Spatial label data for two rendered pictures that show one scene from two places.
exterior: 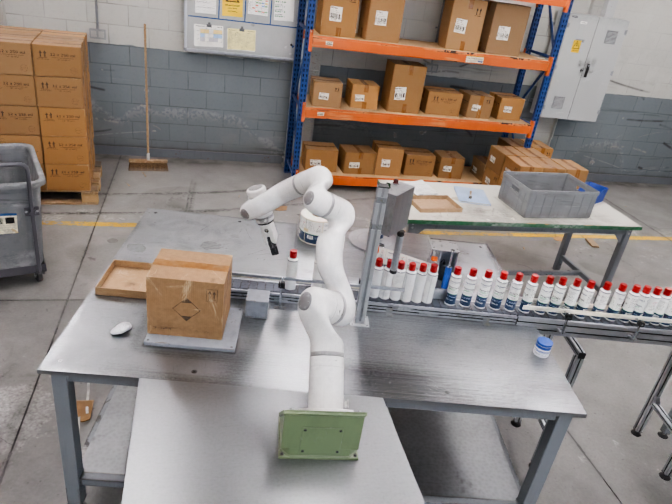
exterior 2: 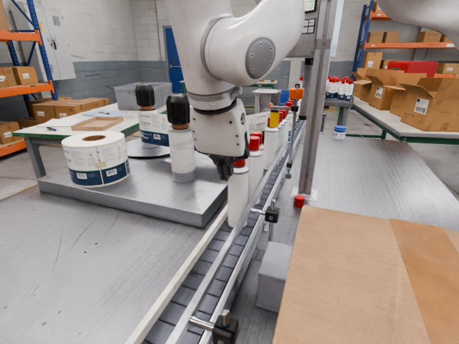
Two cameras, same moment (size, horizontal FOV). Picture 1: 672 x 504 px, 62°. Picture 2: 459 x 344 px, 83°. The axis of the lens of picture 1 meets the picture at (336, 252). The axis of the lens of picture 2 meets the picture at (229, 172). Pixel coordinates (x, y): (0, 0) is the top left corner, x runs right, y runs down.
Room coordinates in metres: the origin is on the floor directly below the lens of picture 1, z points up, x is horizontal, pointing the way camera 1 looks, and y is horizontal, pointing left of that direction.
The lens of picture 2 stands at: (2.06, 0.73, 1.29)
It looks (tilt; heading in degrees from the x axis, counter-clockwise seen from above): 24 degrees down; 296
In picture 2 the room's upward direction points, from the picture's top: straight up
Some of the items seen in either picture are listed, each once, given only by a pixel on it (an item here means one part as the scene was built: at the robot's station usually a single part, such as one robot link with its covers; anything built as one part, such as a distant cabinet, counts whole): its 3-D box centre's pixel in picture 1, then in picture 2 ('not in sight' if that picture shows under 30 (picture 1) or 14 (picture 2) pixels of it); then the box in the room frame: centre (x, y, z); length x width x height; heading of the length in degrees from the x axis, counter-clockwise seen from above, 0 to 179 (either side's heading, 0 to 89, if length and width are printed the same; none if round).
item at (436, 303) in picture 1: (348, 297); (263, 185); (2.32, -0.09, 0.86); 1.65 x 0.08 x 0.04; 95
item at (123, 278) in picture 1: (137, 279); not in sight; (2.22, 0.90, 0.85); 0.30 x 0.26 x 0.04; 95
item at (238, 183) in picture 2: (291, 269); (238, 190); (2.29, 0.19, 0.98); 0.05 x 0.05 x 0.20
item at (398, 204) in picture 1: (392, 208); (307, 24); (2.24, -0.21, 1.38); 0.17 x 0.10 x 0.19; 150
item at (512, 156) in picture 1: (522, 178); (67, 120); (6.37, -2.03, 0.32); 1.20 x 0.83 x 0.64; 15
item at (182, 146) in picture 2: not in sight; (181, 138); (2.59, 0.01, 1.03); 0.09 x 0.09 x 0.30
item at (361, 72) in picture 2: not in sight; (367, 82); (1.97, -3.51, 0.97); 0.45 x 0.40 x 0.37; 18
